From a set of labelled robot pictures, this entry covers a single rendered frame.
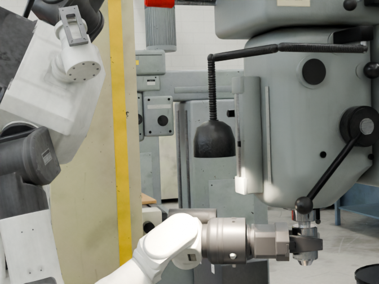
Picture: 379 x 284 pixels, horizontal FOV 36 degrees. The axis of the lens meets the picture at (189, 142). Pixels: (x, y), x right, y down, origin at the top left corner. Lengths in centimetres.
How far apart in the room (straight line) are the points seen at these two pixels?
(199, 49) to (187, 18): 58
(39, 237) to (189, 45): 961
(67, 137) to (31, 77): 14
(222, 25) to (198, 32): 953
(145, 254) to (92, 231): 169
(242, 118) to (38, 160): 37
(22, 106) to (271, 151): 47
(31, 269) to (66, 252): 171
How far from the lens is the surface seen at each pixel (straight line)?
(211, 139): 96
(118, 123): 274
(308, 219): 110
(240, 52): 93
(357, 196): 855
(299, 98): 100
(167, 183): 952
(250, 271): 143
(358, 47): 96
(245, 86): 103
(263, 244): 109
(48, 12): 131
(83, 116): 118
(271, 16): 96
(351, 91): 105
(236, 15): 106
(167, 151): 947
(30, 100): 114
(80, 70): 111
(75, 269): 279
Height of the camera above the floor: 149
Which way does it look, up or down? 3 degrees down
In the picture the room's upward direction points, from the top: 2 degrees counter-clockwise
